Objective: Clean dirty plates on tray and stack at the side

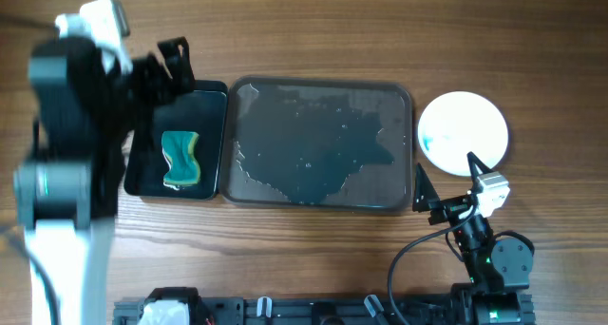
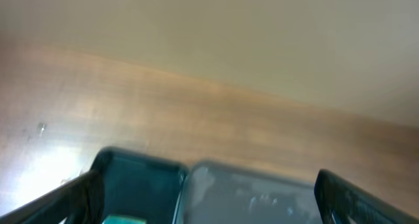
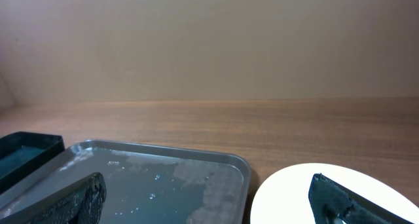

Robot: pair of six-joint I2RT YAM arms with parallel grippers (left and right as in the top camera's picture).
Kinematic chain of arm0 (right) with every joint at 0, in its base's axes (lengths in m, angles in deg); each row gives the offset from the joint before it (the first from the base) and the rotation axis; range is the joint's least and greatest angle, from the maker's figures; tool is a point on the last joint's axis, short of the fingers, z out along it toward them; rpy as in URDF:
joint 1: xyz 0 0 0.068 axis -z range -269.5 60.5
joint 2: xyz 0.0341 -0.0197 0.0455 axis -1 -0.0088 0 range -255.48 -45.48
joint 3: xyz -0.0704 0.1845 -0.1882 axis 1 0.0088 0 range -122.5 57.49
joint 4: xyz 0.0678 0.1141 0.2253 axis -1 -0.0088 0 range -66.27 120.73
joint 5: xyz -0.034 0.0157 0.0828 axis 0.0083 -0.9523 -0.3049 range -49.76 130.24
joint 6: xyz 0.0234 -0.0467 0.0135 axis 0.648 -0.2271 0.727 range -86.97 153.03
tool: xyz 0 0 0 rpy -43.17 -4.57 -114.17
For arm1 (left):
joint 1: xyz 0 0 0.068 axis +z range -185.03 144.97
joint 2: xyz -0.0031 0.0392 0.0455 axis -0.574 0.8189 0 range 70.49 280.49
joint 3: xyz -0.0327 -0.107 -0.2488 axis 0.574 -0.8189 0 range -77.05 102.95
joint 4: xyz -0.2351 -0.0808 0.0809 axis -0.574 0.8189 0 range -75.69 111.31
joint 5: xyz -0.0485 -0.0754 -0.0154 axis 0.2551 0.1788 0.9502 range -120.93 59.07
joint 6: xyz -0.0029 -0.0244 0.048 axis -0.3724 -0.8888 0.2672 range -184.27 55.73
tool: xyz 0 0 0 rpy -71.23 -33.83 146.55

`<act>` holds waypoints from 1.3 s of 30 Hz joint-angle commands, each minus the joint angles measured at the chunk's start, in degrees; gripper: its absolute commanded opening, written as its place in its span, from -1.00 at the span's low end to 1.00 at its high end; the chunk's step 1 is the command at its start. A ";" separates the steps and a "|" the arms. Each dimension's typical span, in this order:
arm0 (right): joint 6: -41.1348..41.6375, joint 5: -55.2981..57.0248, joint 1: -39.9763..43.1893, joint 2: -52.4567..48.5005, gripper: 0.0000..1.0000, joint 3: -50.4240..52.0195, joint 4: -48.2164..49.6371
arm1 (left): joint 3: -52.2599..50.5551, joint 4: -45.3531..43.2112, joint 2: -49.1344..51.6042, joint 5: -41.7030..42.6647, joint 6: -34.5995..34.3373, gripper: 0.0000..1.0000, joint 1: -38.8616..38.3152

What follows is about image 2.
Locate dark grey serving tray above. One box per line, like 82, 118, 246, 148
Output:
175, 160, 322, 224

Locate black water basin tray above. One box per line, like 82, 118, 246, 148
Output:
90, 147, 189, 223

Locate green yellow sponge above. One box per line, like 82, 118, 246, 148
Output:
102, 215, 147, 224

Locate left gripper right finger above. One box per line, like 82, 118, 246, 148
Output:
314, 169, 418, 224

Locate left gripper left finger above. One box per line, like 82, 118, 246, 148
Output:
1, 171, 105, 223

